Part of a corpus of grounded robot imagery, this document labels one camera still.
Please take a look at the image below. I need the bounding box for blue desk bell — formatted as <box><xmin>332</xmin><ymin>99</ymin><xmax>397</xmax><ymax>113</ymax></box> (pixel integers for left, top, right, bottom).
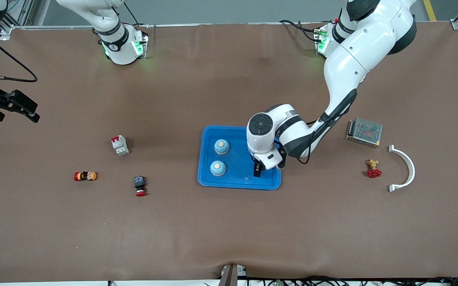
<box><xmin>210</xmin><ymin>160</ymin><xmax>227</xmax><ymax>177</ymax></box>
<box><xmin>214</xmin><ymin>139</ymin><xmax>231</xmax><ymax>156</ymax></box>

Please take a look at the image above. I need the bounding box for blue plastic tray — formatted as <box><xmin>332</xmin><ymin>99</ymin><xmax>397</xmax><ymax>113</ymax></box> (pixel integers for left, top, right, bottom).
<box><xmin>198</xmin><ymin>126</ymin><xmax>282</xmax><ymax>190</ymax></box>

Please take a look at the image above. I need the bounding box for table cover mat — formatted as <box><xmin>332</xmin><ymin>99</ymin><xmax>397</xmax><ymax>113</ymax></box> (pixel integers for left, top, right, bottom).
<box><xmin>0</xmin><ymin>22</ymin><xmax>458</xmax><ymax>283</ymax></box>

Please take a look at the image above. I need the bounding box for metal mesh power supply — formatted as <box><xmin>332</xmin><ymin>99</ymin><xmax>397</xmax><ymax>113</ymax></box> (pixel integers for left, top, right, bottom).
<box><xmin>345</xmin><ymin>118</ymin><xmax>383</xmax><ymax>149</ymax></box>

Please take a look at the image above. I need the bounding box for brass valve red handwheel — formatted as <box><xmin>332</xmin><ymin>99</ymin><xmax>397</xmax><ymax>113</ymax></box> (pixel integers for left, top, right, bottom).
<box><xmin>365</xmin><ymin>159</ymin><xmax>382</xmax><ymax>178</ymax></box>

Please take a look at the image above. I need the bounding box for white red circuit breaker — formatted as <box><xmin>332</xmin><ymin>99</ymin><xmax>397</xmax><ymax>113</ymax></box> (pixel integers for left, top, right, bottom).
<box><xmin>111</xmin><ymin>135</ymin><xmax>130</xmax><ymax>156</ymax></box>

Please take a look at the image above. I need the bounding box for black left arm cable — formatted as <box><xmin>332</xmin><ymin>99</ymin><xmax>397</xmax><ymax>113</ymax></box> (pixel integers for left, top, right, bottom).
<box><xmin>275</xmin><ymin>113</ymin><xmax>333</xmax><ymax>165</ymax></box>

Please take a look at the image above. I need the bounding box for red mushroom pushbutton switch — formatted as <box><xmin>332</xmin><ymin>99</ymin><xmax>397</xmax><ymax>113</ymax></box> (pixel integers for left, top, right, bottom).
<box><xmin>134</xmin><ymin>176</ymin><xmax>147</xmax><ymax>197</ymax></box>

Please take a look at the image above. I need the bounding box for black cable bundle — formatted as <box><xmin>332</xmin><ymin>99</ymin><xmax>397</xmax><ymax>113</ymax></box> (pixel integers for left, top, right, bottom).
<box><xmin>249</xmin><ymin>275</ymin><xmax>458</xmax><ymax>286</ymax></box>

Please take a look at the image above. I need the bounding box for black base cable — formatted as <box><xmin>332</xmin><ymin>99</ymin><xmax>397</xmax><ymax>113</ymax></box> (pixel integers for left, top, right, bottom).
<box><xmin>279</xmin><ymin>19</ymin><xmax>320</xmax><ymax>43</ymax></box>
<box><xmin>124</xmin><ymin>0</ymin><xmax>141</xmax><ymax>25</ymax></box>

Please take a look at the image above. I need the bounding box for white curved plastic bracket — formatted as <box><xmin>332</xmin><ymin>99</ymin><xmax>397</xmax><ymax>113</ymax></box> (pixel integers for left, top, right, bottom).
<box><xmin>388</xmin><ymin>145</ymin><xmax>415</xmax><ymax>193</ymax></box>

